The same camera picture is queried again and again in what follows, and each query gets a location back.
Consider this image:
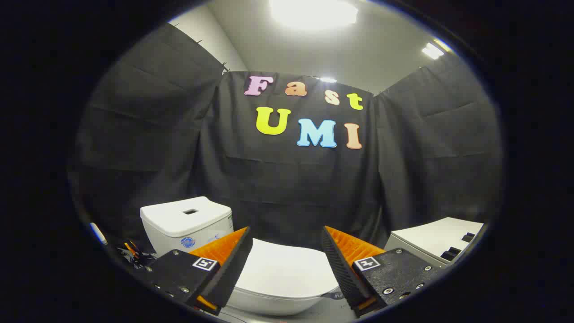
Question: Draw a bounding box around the white drawer cabinet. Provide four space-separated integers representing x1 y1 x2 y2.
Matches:
384 217 485 268

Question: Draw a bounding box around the black backdrop cloth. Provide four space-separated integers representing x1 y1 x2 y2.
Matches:
67 22 505 256

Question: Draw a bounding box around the white toilet tank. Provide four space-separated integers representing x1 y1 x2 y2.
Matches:
140 196 234 258

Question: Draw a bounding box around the rectangular ceiling light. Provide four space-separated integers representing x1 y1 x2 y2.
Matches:
422 38 451 60

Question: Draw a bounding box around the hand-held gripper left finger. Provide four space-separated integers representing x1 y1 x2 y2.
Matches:
132 227 254 316

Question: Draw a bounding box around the white toilet lid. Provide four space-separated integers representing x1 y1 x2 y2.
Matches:
233 238 340 299

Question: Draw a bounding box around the orange and black cable bundle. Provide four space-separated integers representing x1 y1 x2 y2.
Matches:
117 242 157 270

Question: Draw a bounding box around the white cylindrical object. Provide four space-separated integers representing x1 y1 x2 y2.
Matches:
90 223 108 246

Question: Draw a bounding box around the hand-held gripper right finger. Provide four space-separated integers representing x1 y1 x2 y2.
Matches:
321 226 450 318

